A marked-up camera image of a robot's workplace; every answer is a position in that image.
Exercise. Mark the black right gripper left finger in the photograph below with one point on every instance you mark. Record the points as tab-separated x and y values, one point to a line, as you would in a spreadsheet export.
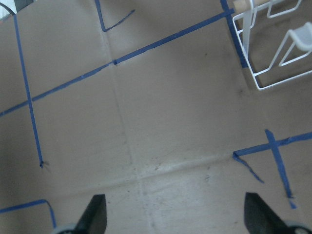
94	218

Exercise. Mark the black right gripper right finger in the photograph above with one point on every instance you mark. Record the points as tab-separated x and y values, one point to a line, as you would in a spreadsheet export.
259	218

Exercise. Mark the wooden rack dowel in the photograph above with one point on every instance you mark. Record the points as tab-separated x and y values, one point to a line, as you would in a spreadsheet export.
241	6

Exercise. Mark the white wire cup rack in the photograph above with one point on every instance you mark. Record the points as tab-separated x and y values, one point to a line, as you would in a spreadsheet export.
276	43

